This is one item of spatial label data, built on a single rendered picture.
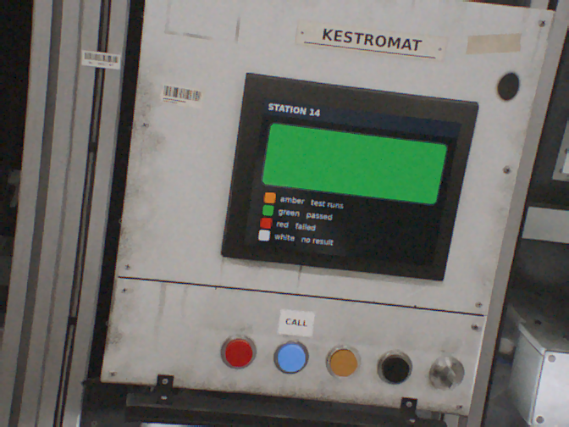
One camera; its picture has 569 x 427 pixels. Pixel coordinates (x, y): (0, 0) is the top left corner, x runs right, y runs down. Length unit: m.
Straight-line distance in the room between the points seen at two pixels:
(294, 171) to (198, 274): 0.16
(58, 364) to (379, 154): 0.42
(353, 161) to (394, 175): 0.05
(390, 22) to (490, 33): 0.11
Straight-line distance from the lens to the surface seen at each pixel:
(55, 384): 1.27
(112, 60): 1.16
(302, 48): 1.16
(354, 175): 1.17
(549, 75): 1.24
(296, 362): 1.25
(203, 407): 1.23
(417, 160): 1.18
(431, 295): 1.26
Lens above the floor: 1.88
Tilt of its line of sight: 14 degrees down
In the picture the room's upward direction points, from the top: 9 degrees clockwise
